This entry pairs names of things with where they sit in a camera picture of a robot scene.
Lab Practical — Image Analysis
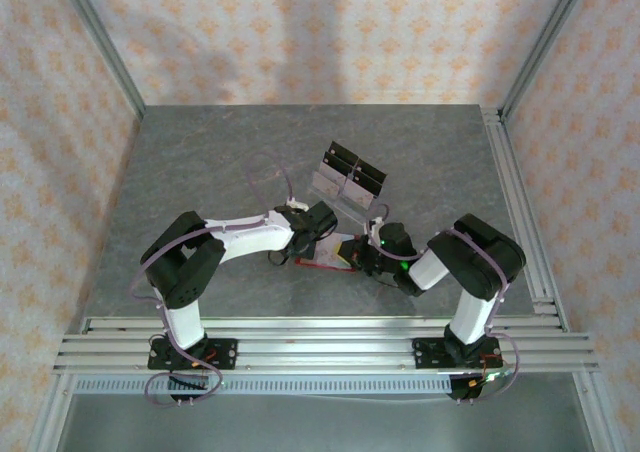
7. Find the white VIP card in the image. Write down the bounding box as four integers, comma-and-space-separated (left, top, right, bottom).
312, 232, 352, 266
343, 181, 375, 209
310, 170, 347, 199

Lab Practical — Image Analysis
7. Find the red leather card holder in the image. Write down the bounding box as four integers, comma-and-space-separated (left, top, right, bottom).
293, 230, 358, 275

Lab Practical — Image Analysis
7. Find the clear acrylic card stand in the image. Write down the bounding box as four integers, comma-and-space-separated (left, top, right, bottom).
308, 140, 390, 224

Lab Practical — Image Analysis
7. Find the black VIP card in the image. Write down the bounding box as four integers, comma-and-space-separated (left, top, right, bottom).
357, 157, 390, 183
328, 140, 361, 167
349, 170, 385, 196
321, 152, 354, 176

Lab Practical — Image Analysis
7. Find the grey metal panel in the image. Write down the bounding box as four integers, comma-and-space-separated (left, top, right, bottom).
57, 394, 596, 452

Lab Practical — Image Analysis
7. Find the aluminium extrusion rail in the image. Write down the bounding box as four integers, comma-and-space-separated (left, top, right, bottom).
52, 354, 600, 375
82, 315, 570, 335
59, 334, 595, 357

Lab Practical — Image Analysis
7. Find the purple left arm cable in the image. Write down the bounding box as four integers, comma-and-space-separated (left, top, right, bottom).
128, 151, 296, 408

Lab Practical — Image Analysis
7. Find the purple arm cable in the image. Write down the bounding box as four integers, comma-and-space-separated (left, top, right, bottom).
363, 202, 524, 406
128, 151, 296, 408

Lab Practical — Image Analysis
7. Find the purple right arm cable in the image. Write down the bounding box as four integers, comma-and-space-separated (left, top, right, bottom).
363, 202, 524, 406

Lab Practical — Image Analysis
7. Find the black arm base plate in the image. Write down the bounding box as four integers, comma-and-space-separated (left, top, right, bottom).
147, 338, 239, 372
412, 336, 501, 371

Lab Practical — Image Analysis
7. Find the aluminium side rail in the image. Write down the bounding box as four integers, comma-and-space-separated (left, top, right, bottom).
482, 106, 570, 333

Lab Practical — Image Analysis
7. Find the perforated metal cable tray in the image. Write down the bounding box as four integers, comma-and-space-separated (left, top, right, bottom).
72, 374, 454, 396

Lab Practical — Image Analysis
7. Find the aluminium frame leg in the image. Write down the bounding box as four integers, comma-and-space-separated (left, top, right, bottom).
29, 371, 76, 452
572, 371, 614, 452

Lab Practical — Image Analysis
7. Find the aluminium frame post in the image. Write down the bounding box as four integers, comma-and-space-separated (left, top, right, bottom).
498, 0, 596, 121
54, 0, 147, 121

